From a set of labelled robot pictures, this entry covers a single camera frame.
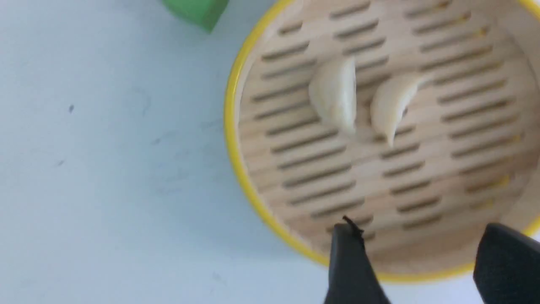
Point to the white dumpling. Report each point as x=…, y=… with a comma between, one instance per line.
x=332, y=93
x=390, y=101

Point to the green wooden cube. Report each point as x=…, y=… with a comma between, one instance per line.
x=202, y=13

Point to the bamboo steamer tray yellow rim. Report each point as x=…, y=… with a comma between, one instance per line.
x=465, y=154

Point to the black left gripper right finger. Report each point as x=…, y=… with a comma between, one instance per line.
x=507, y=267

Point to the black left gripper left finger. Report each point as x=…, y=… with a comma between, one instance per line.
x=351, y=277

